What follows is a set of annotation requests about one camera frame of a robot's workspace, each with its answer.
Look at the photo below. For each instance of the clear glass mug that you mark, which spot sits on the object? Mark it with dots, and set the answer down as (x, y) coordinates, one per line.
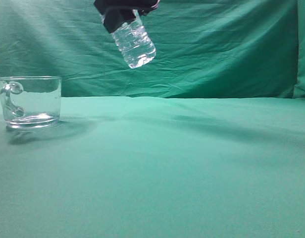
(30, 101)

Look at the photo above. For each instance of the green table cloth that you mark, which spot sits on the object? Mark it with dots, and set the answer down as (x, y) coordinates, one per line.
(119, 167)

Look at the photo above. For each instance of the clear plastic water bottle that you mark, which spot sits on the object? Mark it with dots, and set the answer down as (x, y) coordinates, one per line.
(134, 43)

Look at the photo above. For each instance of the green backdrop cloth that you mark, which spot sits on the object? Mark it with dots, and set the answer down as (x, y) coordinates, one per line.
(204, 48)

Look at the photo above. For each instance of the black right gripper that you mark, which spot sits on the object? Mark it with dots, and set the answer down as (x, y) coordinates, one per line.
(115, 13)

